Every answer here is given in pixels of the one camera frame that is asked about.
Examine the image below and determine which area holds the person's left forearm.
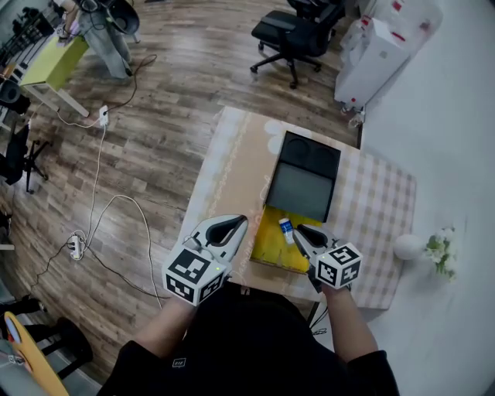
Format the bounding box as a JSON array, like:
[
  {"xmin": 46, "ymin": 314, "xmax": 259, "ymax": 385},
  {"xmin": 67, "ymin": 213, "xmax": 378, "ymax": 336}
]
[{"xmin": 130, "ymin": 295, "xmax": 199, "ymax": 359}]

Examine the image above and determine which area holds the white appliance cabinet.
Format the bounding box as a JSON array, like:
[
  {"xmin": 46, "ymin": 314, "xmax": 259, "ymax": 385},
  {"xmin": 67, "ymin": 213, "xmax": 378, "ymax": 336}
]
[{"xmin": 333, "ymin": 0, "xmax": 445, "ymax": 114}]

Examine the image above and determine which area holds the thin black cable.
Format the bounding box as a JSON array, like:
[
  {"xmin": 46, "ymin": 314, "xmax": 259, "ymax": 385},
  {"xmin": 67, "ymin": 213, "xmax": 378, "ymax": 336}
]
[{"xmin": 29, "ymin": 242, "xmax": 172, "ymax": 301}]

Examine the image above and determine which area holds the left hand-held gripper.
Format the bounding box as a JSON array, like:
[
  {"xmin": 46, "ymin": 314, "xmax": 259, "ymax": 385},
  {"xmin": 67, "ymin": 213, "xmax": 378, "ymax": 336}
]
[{"xmin": 162, "ymin": 213, "xmax": 249, "ymax": 308}]

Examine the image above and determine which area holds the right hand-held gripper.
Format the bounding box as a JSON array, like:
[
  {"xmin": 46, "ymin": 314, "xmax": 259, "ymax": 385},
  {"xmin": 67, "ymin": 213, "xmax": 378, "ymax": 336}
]
[{"xmin": 292, "ymin": 223, "xmax": 364, "ymax": 293}]

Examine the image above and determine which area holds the black shelf rack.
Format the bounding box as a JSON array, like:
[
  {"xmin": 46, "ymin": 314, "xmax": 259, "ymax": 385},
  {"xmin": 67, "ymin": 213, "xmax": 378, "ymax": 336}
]
[{"xmin": 0, "ymin": 6, "xmax": 56, "ymax": 69}]

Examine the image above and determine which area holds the white flower bunch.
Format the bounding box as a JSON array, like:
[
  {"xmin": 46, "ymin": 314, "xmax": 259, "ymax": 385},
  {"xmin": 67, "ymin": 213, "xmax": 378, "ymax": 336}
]
[{"xmin": 422, "ymin": 227, "xmax": 458, "ymax": 283}]

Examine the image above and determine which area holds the black chair with star base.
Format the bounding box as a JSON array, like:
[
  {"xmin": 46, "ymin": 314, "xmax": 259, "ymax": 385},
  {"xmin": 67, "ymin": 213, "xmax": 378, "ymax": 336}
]
[{"xmin": 0, "ymin": 122, "xmax": 52, "ymax": 195}]

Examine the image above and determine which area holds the person's black shirt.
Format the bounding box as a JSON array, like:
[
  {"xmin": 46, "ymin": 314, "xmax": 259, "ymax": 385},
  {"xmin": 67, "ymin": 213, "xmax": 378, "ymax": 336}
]
[{"xmin": 96, "ymin": 281, "xmax": 401, "ymax": 396}]

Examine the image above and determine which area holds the person's right forearm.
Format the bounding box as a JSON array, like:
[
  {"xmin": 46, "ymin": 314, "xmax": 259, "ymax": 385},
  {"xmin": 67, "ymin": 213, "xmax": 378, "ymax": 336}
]
[{"xmin": 320, "ymin": 284, "xmax": 379, "ymax": 365}]

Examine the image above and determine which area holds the black office chair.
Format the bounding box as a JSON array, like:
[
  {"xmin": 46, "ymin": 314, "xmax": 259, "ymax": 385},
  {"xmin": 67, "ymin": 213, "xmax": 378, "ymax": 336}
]
[{"xmin": 249, "ymin": 0, "xmax": 347, "ymax": 90}]

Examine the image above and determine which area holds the yellow box with black lid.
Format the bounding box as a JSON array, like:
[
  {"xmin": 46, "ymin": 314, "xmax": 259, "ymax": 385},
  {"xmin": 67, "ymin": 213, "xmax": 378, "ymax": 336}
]
[{"xmin": 250, "ymin": 130, "xmax": 343, "ymax": 276}]

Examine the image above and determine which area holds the white power strip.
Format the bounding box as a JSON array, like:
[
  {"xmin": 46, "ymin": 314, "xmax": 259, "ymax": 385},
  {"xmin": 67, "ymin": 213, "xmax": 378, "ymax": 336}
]
[{"xmin": 67, "ymin": 233, "xmax": 85, "ymax": 261}]

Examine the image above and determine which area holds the black stool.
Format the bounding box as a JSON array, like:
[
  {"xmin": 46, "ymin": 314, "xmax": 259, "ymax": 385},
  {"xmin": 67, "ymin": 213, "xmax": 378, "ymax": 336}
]
[{"xmin": 22, "ymin": 316, "xmax": 94, "ymax": 382}]

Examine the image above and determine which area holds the looped white cable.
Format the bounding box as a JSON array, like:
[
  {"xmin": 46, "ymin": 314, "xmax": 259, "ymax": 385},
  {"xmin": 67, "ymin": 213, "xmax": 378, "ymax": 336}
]
[{"xmin": 84, "ymin": 193, "xmax": 164, "ymax": 310}]

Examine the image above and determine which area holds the yellow curved board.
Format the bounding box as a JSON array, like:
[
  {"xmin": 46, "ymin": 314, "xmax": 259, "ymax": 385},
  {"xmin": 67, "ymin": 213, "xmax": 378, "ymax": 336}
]
[{"xmin": 2, "ymin": 310, "xmax": 71, "ymax": 396}]

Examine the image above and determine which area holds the white egg-shaped vase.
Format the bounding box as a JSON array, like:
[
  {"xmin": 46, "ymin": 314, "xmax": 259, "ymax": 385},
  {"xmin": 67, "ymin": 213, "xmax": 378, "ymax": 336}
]
[{"xmin": 393, "ymin": 233, "xmax": 426, "ymax": 261}]

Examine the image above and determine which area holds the long white cable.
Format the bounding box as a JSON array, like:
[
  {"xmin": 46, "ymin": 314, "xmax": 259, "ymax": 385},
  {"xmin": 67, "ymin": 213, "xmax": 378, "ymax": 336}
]
[{"xmin": 81, "ymin": 123, "xmax": 108, "ymax": 251}]

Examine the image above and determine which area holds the green top table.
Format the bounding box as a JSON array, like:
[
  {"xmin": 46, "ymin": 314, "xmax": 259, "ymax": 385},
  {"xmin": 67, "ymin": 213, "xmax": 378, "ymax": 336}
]
[{"xmin": 18, "ymin": 33, "xmax": 91, "ymax": 118}]

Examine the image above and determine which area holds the small white bottle item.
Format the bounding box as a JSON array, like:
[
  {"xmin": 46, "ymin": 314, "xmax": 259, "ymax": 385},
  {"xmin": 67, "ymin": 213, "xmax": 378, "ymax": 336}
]
[{"xmin": 278, "ymin": 217, "xmax": 296, "ymax": 246}]

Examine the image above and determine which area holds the pink checked tablecloth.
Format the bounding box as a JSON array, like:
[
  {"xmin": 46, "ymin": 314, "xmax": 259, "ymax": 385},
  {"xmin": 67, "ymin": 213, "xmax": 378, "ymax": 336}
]
[{"xmin": 320, "ymin": 149, "xmax": 418, "ymax": 311}]

